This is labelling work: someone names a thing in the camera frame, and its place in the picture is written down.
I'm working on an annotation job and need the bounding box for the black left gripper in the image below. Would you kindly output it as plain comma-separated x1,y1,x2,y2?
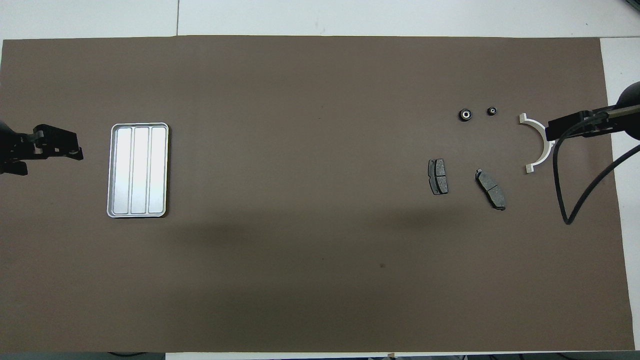
0,120,84,176

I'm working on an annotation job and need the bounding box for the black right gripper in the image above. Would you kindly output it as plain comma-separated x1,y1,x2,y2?
545,81,640,142

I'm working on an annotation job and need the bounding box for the silver metal tray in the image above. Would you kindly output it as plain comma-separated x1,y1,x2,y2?
106,122,170,219

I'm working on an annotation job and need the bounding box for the long dark brake pad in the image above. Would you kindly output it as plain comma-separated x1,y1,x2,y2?
474,168,507,211

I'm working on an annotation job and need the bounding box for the short dark brake pad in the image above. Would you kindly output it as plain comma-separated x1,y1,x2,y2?
427,158,449,196

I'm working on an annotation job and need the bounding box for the brown table mat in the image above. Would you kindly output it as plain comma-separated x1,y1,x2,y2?
0,35,636,353

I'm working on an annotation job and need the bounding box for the white semicircular bracket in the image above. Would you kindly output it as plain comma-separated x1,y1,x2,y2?
518,113,556,175

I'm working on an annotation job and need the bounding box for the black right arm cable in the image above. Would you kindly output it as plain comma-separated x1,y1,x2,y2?
552,112,640,226

